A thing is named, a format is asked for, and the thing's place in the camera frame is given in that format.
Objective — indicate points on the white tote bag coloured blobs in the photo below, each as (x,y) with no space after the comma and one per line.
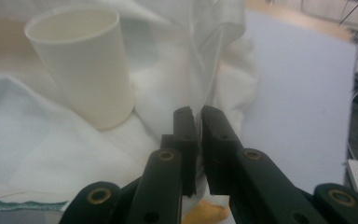
(59,155)

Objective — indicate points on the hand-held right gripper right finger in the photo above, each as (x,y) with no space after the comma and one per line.
(219,149)

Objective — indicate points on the white cup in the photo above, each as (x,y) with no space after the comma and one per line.
(87,74)

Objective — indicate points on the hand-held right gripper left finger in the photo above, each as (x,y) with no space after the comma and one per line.
(185,146)

